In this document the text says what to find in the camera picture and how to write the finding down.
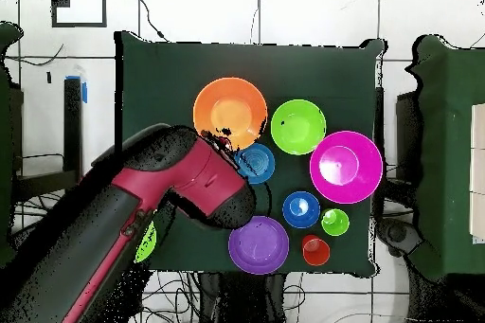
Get orange plastic bowl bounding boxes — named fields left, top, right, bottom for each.
left=192, top=77, right=269, bottom=152

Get pink plastic bowl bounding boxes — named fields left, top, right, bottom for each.
left=309, top=130, right=384, bottom=205

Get light blue plastic bowl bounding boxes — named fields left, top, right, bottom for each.
left=234, top=142, right=277, bottom=186

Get green plastic bowl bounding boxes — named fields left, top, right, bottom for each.
left=270, top=99, right=328, bottom=156
left=134, top=220, right=158, bottom=264

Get dark blue plastic bowl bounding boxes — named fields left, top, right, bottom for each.
left=281, top=190, right=322, bottom=230

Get purple plastic bowl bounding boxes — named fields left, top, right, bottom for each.
left=227, top=215, right=290, bottom=276

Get green plastic cup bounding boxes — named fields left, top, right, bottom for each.
left=320, top=207, right=350, bottom=238

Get dark green table cloth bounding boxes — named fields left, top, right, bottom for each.
left=114, top=29, right=388, bottom=277

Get orange plastic cup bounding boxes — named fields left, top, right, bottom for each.
left=301, top=234, right=332, bottom=267

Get green cloth side table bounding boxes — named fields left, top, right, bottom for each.
left=404, top=33, right=485, bottom=282
left=0, top=21, right=27, bottom=267

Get beige boxes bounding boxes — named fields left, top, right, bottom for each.
left=469, top=102, right=485, bottom=244

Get black floor cable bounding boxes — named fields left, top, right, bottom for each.
left=132, top=0, right=169, bottom=42

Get black pedestal leg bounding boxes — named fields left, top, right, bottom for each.
left=376, top=218, right=423, bottom=260

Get black upright post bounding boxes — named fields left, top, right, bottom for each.
left=63, top=76, right=84, bottom=188

